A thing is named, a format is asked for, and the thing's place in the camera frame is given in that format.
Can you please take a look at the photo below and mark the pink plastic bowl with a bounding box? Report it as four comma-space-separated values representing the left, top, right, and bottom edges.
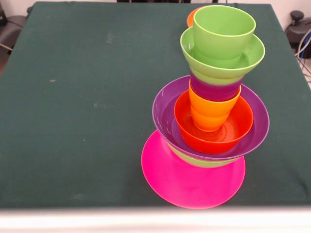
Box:
141, 130, 246, 210

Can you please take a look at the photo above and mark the green plastic cup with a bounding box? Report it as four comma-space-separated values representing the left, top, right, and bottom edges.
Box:
193, 4, 257, 61

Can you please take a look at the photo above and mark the purple plastic cup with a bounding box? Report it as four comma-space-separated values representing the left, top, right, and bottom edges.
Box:
190, 71, 244, 102

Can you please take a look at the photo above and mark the large red-orange plastic bowl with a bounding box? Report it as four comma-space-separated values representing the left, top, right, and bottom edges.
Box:
186, 6, 204, 28

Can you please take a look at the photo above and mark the black chair base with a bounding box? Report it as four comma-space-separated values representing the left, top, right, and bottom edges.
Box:
285, 11, 311, 44

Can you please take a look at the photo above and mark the large green plastic bowl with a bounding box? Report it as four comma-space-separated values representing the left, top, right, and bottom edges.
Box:
169, 144, 240, 168

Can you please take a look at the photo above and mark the orange plastic cup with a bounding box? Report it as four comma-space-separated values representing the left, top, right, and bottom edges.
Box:
189, 80, 242, 133

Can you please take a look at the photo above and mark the small red-orange plastic bowl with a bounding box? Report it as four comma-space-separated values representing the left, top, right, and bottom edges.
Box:
173, 93, 254, 155

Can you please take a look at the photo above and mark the dark green tablecloth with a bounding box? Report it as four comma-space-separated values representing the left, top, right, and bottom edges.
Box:
0, 1, 311, 209

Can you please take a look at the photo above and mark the grey office chair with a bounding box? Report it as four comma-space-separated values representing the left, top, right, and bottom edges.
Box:
0, 14, 29, 51

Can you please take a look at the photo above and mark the purple plastic bowl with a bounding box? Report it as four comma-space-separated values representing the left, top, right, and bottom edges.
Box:
152, 75, 270, 161

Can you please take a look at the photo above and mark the small green plastic bowl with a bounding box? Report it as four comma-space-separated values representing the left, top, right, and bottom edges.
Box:
180, 27, 266, 85

